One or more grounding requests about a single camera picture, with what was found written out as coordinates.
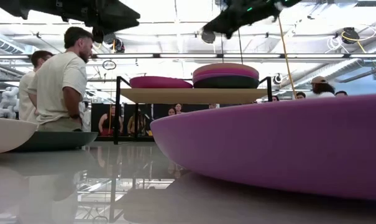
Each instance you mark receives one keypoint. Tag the magenta plate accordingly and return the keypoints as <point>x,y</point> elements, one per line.
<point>159,83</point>

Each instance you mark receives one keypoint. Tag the long ceiling light bar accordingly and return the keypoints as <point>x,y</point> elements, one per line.
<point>187,56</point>

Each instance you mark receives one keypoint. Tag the white robot figure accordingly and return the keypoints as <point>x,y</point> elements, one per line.
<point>8,102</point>

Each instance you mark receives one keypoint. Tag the dark green plate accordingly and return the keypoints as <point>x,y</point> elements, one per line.
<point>57,140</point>

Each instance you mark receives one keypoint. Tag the person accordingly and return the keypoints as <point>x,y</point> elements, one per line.
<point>25,93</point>
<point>213,106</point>
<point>341,93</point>
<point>132,123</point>
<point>321,90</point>
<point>178,108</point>
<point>275,98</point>
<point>300,95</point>
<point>57,87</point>
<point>86,119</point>
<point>171,111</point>
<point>108,121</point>

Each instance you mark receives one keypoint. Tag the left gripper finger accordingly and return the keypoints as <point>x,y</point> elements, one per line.
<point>119,9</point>
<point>119,21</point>

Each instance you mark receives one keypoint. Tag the white bowl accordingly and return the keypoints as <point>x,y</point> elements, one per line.
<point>7,133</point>

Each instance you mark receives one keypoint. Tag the black bowl on rack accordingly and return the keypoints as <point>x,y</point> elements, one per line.
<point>226,83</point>

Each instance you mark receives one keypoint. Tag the wooden shelf with black frame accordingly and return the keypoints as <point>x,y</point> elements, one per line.
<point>190,96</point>

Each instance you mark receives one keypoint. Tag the purple plate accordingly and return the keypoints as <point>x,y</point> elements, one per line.
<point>268,143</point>
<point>228,73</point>

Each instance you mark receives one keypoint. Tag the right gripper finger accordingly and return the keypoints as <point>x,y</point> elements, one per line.
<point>220,28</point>
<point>226,18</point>

